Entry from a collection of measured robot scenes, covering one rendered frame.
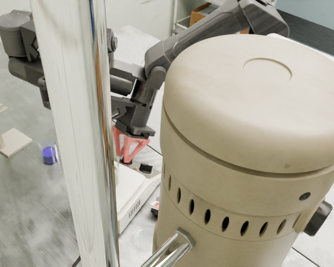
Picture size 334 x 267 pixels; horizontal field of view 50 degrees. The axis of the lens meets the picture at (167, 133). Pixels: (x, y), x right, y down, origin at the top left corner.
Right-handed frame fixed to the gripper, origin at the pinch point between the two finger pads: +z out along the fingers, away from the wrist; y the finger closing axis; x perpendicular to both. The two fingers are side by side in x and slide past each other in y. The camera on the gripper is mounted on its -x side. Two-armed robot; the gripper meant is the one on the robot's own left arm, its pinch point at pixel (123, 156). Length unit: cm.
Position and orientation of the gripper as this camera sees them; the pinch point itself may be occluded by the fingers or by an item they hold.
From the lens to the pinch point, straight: 89.6
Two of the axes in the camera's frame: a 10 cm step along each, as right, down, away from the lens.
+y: 6.0, 3.9, -7.0
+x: 7.3, 1.0, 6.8
